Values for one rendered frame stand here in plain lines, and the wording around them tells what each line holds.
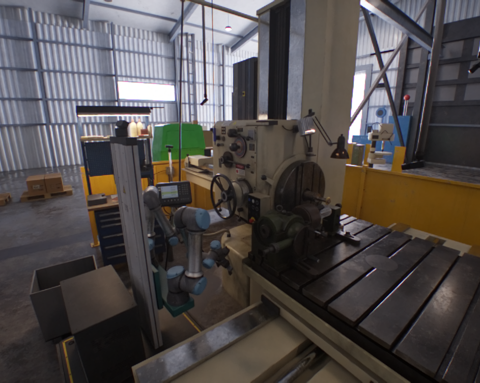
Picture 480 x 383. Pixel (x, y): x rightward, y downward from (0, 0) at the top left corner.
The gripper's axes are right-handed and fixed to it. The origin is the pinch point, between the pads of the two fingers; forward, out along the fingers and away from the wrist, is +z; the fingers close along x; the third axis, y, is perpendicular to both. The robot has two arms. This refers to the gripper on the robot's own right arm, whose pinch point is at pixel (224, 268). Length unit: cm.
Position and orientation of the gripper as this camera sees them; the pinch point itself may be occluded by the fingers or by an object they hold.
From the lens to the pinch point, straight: 197.7
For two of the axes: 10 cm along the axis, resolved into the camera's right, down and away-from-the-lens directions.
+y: -6.3, 5.6, -5.3
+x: 7.5, 3.0, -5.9
